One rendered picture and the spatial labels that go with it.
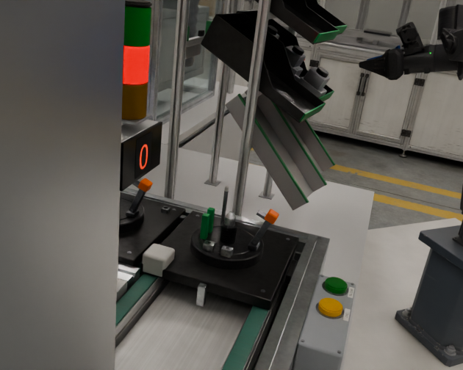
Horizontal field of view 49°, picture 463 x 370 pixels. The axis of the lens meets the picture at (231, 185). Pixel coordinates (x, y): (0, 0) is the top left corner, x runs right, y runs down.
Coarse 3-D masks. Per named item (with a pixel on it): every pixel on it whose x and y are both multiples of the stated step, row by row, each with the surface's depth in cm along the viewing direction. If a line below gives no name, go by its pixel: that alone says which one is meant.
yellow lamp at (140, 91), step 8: (128, 88) 69; (136, 88) 69; (144, 88) 70; (128, 96) 69; (136, 96) 70; (144, 96) 71; (128, 104) 70; (136, 104) 70; (144, 104) 71; (128, 112) 70; (136, 112) 71; (144, 112) 72
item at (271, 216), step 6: (270, 210) 93; (264, 216) 93; (270, 216) 92; (276, 216) 92; (264, 222) 93; (270, 222) 92; (264, 228) 94; (258, 234) 94; (252, 240) 95; (258, 240) 95
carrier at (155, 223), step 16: (128, 208) 105; (144, 208) 110; (160, 208) 111; (176, 208) 112; (128, 224) 99; (144, 224) 104; (160, 224) 104; (176, 224) 109; (128, 240) 97; (144, 240) 98; (160, 240) 102; (128, 256) 92
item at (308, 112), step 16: (224, 16) 111; (240, 16) 117; (208, 32) 109; (224, 32) 108; (240, 32) 120; (208, 48) 111; (224, 48) 109; (240, 48) 107; (272, 48) 117; (240, 64) 108; (272, 64) 118; (288, 64) 116; (272, 80) 116; (288, 80) 118; (272, 96) 107; (288, 96) 113; (304, 96) 117; (288, 112) 106; (304, 112) 111
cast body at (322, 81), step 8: (312, 72) 119; (320, 72) 119; (328, 72) 120; (296, 80) 123; (304, 80) 120; (312, 80) 119; (320, 80) 118; (328, 80) 121; (312, 88) 120; (320, 88) 121; (320, 96) 121
